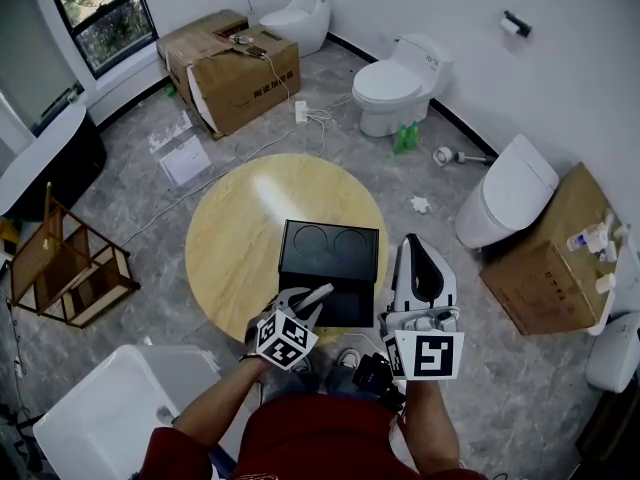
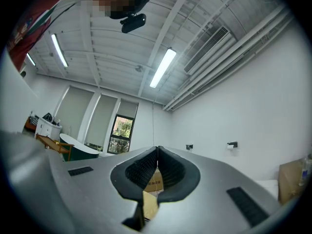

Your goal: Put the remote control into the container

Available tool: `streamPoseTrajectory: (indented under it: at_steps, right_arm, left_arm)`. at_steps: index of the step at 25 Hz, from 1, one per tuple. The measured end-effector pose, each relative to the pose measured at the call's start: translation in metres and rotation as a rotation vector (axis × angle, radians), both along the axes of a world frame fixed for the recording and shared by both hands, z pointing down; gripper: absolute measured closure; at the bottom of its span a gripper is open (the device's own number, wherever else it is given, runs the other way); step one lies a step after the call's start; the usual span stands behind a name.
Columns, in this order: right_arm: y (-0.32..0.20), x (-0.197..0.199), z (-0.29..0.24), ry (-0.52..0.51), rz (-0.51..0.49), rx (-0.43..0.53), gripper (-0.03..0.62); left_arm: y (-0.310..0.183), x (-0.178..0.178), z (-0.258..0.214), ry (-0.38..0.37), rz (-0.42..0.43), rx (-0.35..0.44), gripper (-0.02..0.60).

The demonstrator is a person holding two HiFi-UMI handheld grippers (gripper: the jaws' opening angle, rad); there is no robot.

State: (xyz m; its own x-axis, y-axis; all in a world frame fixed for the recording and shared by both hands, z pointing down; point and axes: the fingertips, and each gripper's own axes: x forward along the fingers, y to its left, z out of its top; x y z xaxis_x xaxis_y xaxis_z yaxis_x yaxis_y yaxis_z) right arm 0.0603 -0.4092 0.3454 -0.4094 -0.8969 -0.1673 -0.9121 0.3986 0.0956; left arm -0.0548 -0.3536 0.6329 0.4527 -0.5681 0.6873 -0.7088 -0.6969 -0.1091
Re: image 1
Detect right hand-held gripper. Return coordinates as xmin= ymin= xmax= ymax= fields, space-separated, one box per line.
xmin=378 ymin=232 xmax=466 ymax=382

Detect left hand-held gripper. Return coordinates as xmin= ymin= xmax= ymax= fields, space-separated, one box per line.
xmin=255 ymin=287 xmax=326 ymax=372

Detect black box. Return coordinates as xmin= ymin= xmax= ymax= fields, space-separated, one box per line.
xmin=277 ymin=219 xmax=380 ymax=329

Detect person's left forearm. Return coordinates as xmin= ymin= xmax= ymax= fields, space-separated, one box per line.
xmin=172 ymin=360 xmax=271 ymax=452

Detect person's right forearm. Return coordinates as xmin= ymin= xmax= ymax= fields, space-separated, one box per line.
xmin=404 ymin=377 xmax=461 ymax=472

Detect tall cardboard box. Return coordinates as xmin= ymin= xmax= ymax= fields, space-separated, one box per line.
xmin=478 ymin=162 xmax=614 ymax=337

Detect person's left hand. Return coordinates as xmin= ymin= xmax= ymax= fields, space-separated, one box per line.
xmin=243 ymin=316 xmax=271 ymax=364

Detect person's blue jeans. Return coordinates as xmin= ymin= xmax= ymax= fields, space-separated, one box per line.
xmin=262 ymin=365 xmax=396 ymax=404

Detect black waist device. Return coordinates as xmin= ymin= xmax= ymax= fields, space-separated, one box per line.
xmin=352 ymin=352 xmax=407 ymax=412

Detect round wooden table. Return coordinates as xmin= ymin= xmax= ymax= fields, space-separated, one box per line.
xmin=184 ymin=153 xmax=390 ymax=347

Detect white smart toilet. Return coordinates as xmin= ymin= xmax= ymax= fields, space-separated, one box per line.
xmin=454 ymin=134 xmax=560 ymax=250

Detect white handheld shower head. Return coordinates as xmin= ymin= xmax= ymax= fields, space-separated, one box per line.
xmin=432 ymin=146 xmax=499 ymax=168

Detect person's red shirt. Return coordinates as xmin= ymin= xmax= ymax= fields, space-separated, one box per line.
xmin=142 ymin=392 xmax=491 ymax=480

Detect clear bottle blue label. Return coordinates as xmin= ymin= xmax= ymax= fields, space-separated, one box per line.
xmin=566 ymin=223 xmax=609 ymax=252

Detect dark blue towel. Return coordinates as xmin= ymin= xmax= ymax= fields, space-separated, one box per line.
xmin=207 ymin=445 xmax=239 ymax=480

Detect white paper sheet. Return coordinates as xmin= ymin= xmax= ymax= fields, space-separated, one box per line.
xmin=159 ymin=135 xmax=211 ymax=187

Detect white toilet with tank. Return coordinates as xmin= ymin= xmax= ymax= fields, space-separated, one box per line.
xmin=351 ymin=32 xmax=455 ymax=138

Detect white toilet with black trim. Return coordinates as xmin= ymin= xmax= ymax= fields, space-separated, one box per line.
xmin=584 ymin=311 xmax=640 ymax=394

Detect white rectangular bathtub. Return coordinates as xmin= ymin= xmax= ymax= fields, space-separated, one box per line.
xmin=32 ymin=343 xmax=224 ymax=480

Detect cardboard boxes near window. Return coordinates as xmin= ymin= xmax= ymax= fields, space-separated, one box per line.
xmin=167 ymin=24 xmax=302 ymax=141

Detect wooden shelf rack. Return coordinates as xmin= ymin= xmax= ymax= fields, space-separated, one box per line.
xmin=7 ymin=181 xmax=141 ymax=329

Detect dark wooden cabinet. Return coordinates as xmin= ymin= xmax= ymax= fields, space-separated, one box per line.
xmin=577 ymin=392 xmax=640 ymax=480

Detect black toilet paper holder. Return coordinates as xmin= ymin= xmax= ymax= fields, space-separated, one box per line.
xmin=499 ymin=10 xmax=533 ymax=38

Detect black oval bathtub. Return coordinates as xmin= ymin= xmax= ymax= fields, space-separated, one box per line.
xmin=0 ymin=102 xmax=108 ymax=219

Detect egg-shaped white toilet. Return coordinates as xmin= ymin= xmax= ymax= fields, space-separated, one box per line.
xmin=258 ymin=0 xmax=332 ymax=58

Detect yellow container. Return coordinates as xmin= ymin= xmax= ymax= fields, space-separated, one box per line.
xmin=0 ymin=217 xmax=21 ymax=249

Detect black framed window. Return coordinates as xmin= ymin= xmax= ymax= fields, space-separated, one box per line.
xmin=46 ymin=0 xmax=159 ymax=80

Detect grey roller blind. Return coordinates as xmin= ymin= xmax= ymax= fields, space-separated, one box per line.
xmin=0 ymin=0 xmax=84 ymax=134

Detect white cable under table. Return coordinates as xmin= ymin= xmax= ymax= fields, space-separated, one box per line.
xmin=344 ymin=331 xmax=386 ymax=350

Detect long white floor cable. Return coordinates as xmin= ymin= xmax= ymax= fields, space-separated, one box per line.
xmin=119 ymin=95 xmax=354 ymax=249

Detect white phone charging cable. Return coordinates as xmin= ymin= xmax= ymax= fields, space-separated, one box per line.
xmin=262 ymin=55 xmax=301 ymax=110

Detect white power strip with cable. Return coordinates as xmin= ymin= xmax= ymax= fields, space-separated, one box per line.
xmin=7 ymin=297 xmax=29 ymax=419

